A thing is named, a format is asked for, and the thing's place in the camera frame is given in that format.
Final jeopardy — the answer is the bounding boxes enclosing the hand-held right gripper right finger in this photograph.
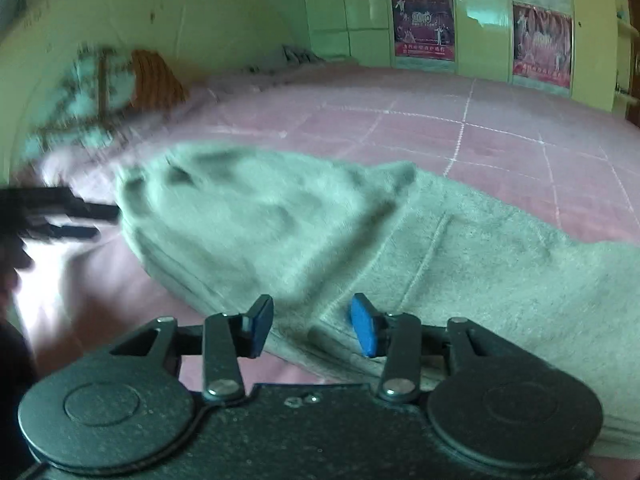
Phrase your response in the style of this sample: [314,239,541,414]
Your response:
[350,293,542,404]

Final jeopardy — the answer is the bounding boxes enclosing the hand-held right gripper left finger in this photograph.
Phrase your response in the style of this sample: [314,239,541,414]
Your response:
[107,294,275,404]

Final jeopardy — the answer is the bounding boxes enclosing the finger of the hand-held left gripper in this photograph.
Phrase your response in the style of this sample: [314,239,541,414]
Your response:
[30,224,102,242]
[47,187,120,222]

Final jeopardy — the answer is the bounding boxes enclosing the grey pants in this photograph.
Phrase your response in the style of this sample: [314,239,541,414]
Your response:
[114,142,640,463]

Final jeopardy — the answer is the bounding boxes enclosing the teal patterned cloth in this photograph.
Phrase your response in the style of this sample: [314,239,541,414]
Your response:
[27,44,138,163]

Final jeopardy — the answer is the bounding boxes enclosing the orange knitted cloth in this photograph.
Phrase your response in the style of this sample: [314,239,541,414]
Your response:
[131,49,188,112]

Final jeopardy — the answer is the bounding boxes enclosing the lilac bed sheet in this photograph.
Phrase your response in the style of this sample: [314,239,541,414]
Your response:
[37,62,366,181]

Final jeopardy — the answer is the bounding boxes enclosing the pink checked bed blanket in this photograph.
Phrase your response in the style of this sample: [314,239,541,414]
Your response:
[7,60,640,396]

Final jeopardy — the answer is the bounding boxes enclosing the grey cloth pile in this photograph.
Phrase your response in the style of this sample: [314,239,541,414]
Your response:
[244,45,362,75]

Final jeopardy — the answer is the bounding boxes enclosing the pale green wardrobe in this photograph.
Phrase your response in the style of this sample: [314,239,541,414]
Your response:
[300,0,635,113]

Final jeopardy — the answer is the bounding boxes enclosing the corner shelf unit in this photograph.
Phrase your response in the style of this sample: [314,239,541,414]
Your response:
[614,0,640,127]

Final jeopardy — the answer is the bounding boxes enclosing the pink wall poster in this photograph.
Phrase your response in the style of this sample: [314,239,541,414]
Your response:
[511,3,574,89]
[389,0,457,62]

